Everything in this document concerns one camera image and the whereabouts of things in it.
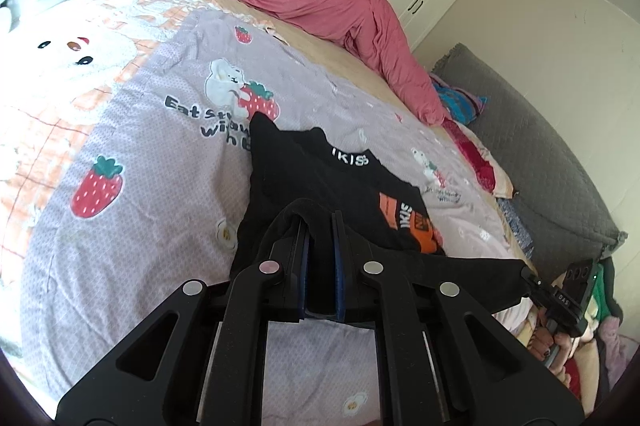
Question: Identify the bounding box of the pink clothes pile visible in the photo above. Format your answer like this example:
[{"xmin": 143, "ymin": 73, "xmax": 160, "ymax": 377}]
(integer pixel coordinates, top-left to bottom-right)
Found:
[{"xmin": 504, "ymin": 255, "xmax": 632, "ymax": 412}]

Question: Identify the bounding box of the red patterned pillow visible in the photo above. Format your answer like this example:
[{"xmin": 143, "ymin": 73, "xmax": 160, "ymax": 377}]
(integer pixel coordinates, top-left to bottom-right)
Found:
[{"xmin": 442, "ymin": 120, "xmax": 515, "ymax": 200}]

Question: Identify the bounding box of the blue floral cloth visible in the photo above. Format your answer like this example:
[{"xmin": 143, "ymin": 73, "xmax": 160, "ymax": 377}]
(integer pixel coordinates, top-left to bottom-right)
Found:
[{"xmin": 496, "ymin": 198, "xmax": 535, "ymax": 259}]

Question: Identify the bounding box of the black IKISS garment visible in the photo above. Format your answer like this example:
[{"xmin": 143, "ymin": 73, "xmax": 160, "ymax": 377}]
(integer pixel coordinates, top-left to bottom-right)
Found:
[{"xmin": 230, "ymin": 113, "xmax": 532, "ymax": 330}]

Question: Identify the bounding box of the person's right hand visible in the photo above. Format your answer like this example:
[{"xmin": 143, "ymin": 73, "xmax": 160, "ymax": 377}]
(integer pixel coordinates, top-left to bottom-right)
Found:
[{"xmin": 526, "ymin": 308, "xmax": 579, "ymax": 388}]

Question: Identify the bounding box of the lilac strawberry bed sheet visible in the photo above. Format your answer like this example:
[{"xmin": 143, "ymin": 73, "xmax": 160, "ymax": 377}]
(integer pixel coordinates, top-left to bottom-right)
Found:
[{"xmin": 1, "ymin": 0, "xmax": 521, "ymax": 412}]

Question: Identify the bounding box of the grey padded headboard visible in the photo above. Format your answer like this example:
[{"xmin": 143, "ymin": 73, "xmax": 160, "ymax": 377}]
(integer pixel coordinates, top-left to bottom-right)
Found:
[{"xmin": 432, "ymin": 44, "xmax": 628, "ymax": 276}]

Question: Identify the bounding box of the blue striped pillow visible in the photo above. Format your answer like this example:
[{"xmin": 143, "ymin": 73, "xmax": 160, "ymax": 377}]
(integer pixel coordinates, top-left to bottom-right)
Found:
[{"xmin": 430, "ymin": 73, "xmax": 488, "ymax": 125}]

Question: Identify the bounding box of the beige mattress cover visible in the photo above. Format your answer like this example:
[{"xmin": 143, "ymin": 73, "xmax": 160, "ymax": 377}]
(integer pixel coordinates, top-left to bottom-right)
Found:
[{"xmin": 201, "ymin": 0, "xmax": 451, "ymax": 126}]

